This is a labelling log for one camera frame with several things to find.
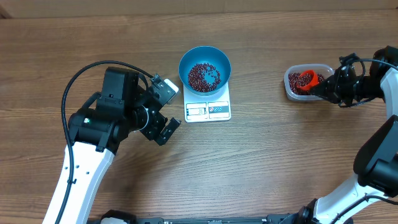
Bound red measuring scoop blue handle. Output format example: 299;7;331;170
296;70;319;91

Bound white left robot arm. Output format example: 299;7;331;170
44;67;180;223

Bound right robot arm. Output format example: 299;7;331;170
282;46;397;223

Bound white kitchen scale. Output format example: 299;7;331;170
183;83;232;123

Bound red beans in bowl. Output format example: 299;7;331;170
188;63;221;93

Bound blue bowl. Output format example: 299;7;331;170
178;46;232;96

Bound clear plastic container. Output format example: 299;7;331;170
284;63;334;101

